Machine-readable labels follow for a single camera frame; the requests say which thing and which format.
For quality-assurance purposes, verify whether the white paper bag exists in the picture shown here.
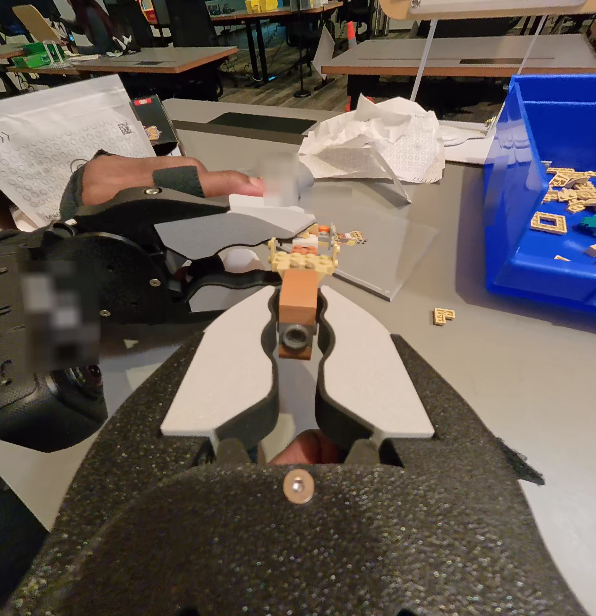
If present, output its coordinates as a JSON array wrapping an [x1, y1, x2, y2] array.
[[298, 94, 447, 205], [0, 73, 157, 229]]

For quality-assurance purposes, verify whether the green box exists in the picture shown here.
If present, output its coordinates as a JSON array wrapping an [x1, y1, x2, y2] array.
[[12, 42, 68, 69]]

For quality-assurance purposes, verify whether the tan square frame brick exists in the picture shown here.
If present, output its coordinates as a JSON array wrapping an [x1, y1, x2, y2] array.
[[529, 211, 567, 236]]

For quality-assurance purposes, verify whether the tan wooden chair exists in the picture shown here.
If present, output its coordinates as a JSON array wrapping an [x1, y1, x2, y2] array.
[[12, 5, 63, 45]]

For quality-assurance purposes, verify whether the grey instruction booklet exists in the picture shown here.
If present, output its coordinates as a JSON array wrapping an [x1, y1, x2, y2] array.
[[333, 212, 441, 303]]

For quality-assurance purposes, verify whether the long wooden table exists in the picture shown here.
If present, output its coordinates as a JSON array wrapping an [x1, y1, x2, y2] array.
[[209, 0, 344, 85], [7, 46, 239, 103]]

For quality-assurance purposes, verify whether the brown tan brick model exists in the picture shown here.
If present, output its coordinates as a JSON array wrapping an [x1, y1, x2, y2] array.
[[269, 222, 341, 362]]

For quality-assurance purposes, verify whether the black product box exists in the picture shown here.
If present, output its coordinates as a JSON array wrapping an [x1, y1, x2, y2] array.
[[130, 94, 187, 157]]

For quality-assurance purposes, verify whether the person's left hand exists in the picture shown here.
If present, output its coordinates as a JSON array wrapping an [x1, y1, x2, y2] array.
[[60, 149, 265, 221]]

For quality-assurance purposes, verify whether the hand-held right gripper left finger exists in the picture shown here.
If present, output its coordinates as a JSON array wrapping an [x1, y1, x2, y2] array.
[[160, 285, 279, 446]]

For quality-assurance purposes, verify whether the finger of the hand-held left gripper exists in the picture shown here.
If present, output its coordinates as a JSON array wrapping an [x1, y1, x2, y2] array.
[[185, 269, 283, 314], [154, 207, 318, 261]]

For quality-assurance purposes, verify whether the blue plastic bin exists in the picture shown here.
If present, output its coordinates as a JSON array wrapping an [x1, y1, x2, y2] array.
[[485, 73, 596, 317]]

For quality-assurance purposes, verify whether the pile of tan bricks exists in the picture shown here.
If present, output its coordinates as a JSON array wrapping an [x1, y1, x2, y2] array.
[[541, 161, 596, 268]]

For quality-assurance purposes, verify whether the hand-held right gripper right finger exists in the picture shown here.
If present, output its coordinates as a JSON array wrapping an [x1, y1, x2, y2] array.
[[316, 285, 436, 441]]

